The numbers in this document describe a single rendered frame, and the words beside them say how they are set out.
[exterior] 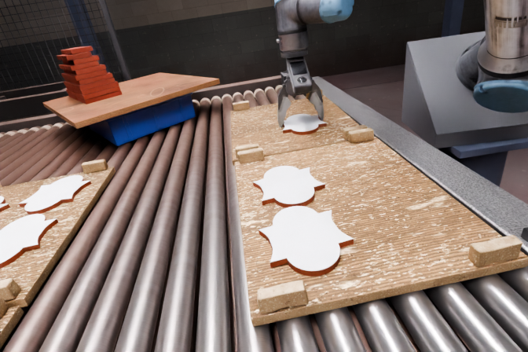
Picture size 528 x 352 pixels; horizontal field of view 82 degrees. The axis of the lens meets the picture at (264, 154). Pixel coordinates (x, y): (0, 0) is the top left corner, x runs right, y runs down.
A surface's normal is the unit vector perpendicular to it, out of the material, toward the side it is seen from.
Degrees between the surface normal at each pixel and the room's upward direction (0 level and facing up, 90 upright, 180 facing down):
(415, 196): 0
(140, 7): 90
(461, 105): 44
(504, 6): 126
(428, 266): 0
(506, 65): 82
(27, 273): 0
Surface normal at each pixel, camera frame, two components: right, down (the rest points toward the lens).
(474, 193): -0.14, -0.89
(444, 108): -0.11, -0.33
